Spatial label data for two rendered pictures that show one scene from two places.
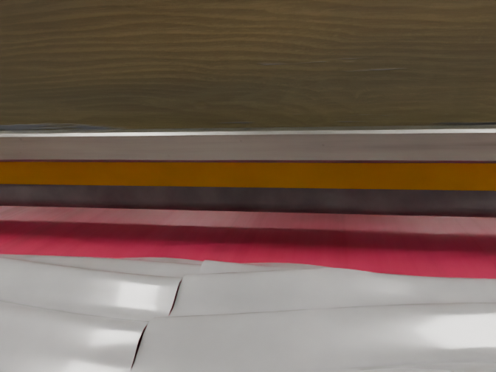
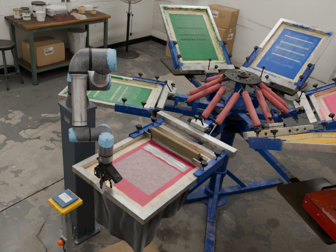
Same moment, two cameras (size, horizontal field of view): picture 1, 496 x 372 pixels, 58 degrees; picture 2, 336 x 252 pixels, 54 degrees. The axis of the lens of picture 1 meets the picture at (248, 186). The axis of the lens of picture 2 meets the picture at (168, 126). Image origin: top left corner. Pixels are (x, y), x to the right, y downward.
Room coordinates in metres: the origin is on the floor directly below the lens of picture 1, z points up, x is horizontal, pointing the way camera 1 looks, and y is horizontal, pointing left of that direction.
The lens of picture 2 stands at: (-1.53, -0.70, 2.27)
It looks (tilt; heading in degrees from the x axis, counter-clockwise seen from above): 31 degrees down; 24
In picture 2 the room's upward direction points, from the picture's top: 8 degrees clockwise
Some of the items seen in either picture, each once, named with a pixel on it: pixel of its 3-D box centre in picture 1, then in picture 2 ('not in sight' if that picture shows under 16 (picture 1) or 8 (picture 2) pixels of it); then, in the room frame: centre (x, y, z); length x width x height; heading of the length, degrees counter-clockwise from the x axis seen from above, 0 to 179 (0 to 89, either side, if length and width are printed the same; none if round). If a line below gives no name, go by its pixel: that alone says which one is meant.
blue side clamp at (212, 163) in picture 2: not in sight; (208, 167); (0.15, -0.27, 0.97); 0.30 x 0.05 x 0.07; 169
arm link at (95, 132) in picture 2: not in sight; (101, 134); (-0.34, 0.22, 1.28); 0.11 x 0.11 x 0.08; 42
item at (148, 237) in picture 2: not in sight; (167, 211); (-0.13, -0.15, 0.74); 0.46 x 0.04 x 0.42; 169
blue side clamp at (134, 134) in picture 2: not in sight; (145, 131); (0.25, 0.27, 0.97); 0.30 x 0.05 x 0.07; 169
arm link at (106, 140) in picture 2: not in sight; (106, 144); (-0.40, 0.14, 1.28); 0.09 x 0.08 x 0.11; 42
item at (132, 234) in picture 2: not in sight; (116, 214); (-0.32, 0.10, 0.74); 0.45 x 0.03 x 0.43; 79
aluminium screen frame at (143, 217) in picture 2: not in sight; (152, 163); (-0.04, 0.04, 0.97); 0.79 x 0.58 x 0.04; 169
